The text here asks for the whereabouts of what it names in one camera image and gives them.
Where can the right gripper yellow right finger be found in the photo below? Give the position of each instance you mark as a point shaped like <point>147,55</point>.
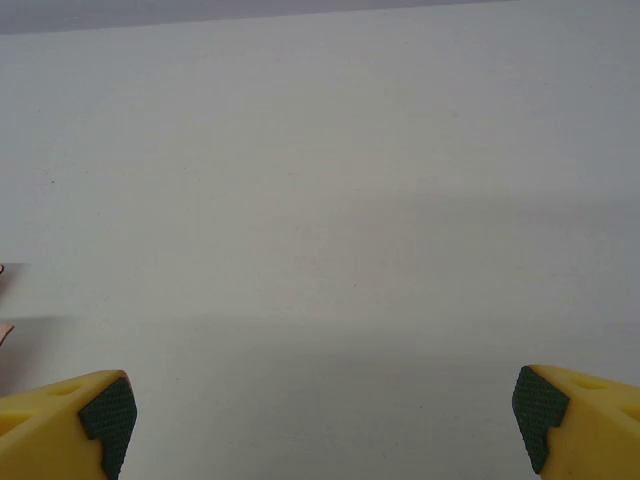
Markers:
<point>595,430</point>

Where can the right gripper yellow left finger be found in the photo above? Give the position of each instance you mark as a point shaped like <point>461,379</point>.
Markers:
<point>45,435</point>

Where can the peach orange cloth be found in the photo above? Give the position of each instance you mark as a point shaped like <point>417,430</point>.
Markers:
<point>5,332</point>

